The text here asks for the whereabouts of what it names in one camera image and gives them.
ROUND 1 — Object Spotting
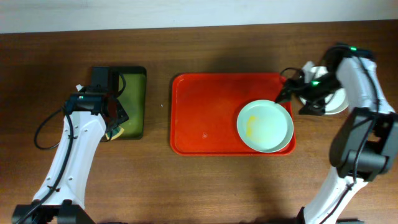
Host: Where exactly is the cream white plate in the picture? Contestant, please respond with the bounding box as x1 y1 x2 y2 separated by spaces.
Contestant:
312 67 349 115

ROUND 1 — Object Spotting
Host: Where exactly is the red plastic tray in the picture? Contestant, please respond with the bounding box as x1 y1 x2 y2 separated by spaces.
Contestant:
170 73 285 156

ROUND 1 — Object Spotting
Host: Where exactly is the green yellow sponge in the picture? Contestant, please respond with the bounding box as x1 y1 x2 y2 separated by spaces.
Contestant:
105 126 124 141

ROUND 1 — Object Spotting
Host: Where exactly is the black tray with green liquid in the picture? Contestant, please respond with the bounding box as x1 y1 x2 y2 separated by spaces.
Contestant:
111 66 147 140

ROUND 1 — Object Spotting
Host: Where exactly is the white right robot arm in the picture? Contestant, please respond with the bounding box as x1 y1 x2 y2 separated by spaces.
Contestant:
275 43 397 223

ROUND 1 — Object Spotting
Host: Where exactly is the light green plate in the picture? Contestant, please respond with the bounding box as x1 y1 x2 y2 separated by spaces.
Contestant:
236 100 294 153

